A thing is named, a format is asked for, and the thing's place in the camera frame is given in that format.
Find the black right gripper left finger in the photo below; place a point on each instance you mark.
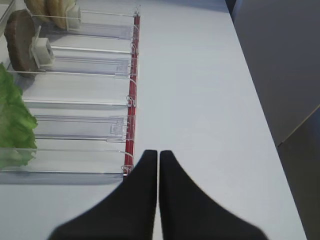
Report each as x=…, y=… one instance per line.
x=128, y=213

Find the brown meat patty in rack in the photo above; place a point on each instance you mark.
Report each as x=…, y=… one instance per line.
x=19, y=32

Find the white pusher block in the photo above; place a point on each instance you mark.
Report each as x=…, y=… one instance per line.
x=73, y=17
x=41, y=50

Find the golden bun slice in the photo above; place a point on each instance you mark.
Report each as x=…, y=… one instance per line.
x=37, y=7
x=57, y=10

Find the grey cabinet panel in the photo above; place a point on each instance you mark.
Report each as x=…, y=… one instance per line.
x=280, y=40

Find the golden bun slice left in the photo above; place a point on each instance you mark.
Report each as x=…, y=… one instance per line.
x=37, y=7

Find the clear acrylic right rack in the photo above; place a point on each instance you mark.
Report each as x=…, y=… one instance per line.
x=85, y=104

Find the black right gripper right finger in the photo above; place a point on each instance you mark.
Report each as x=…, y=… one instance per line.
x=187, y=213

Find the white pusher block rear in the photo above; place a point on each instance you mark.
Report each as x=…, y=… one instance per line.
x=73, y=17

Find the golden bun slice right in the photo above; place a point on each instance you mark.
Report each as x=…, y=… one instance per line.
x=57, y=10

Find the green lettuce leaf in rack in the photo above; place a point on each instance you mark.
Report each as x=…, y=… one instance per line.
x=17, y=124

